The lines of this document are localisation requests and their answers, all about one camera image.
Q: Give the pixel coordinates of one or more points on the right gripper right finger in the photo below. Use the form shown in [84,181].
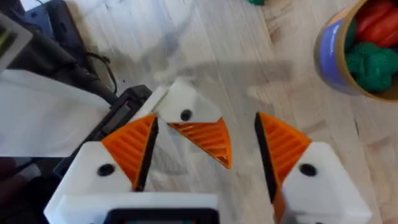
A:
[314,193]

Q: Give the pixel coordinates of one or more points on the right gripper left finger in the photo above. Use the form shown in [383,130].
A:
[93,174]

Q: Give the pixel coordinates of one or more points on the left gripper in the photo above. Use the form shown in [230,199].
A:
[118,116]

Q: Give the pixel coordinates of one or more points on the green toy vegetable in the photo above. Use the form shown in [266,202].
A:
[256,1]

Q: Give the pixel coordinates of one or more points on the left wrist flat plate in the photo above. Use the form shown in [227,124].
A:
[46,118]

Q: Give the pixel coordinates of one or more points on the toy tub with vegetables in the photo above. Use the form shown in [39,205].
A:
[363,62]

